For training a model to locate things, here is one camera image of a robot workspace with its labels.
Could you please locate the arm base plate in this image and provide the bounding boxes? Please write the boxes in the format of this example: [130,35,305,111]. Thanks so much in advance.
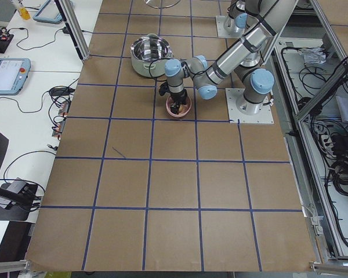
[216,13,248,38]
[226,88,274,125]

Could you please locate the black power adapter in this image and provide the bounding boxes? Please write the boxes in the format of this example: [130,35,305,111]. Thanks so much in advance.
[49,86,75,97]

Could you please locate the pink bowl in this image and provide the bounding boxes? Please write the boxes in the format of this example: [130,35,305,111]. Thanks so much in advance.
[165,97,192,118]

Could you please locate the blue teach pendant far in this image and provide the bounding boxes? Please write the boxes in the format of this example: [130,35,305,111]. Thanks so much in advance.
[33,0,63,24]

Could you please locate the aluminium frame post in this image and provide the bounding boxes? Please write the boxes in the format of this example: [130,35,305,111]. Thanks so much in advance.
[55,0,90,61]

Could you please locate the black camera stand base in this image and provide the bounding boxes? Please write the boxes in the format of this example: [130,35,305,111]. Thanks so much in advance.
[0,183,38,221]

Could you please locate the grey usb hub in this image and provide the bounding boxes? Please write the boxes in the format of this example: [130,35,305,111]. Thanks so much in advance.
[7,179,28,194]

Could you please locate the pale green electric pot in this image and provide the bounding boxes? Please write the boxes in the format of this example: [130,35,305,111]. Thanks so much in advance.
[130,34,173,78]

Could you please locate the blue teach pendant near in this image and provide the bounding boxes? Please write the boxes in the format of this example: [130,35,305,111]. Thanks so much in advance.
[0,58,31,96]

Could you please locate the glass pot lid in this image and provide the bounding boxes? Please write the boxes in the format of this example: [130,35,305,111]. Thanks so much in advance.
[143,0,180,9]

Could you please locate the orange bottle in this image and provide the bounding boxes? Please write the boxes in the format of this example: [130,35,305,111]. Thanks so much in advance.
[16,0,31,20]

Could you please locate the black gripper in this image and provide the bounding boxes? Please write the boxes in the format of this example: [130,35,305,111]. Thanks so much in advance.
[159,82,187,114]

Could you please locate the blue teach pendant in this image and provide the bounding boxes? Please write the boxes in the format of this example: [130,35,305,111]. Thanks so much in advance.
[0,58,31,96]
[33,0,63,24]

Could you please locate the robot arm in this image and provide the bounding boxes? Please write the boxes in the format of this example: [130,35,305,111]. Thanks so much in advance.
[169,1,248,100]
[159,1,296,118]

